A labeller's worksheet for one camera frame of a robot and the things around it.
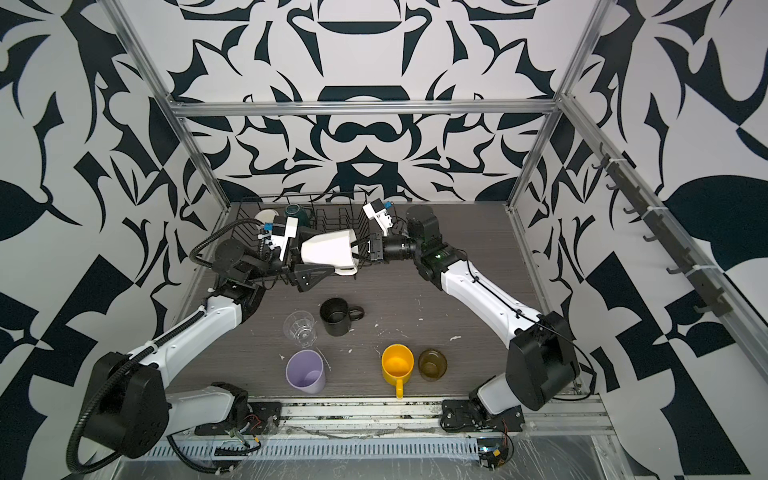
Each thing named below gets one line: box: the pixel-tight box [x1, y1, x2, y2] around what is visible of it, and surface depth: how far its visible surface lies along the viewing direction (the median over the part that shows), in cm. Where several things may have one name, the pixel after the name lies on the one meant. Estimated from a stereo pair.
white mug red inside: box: [254, 209, 279, 224], surface depth 106 cm
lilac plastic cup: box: [285, 349, 326, 395], surface depth 74 cm
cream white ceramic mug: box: [300, 229, 358, 276], surface depth 64 cm
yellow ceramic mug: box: [381, 343, 415, 400], surface depth 77 cm
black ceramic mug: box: [320, 297, 365, 337], surface depth 86 cm
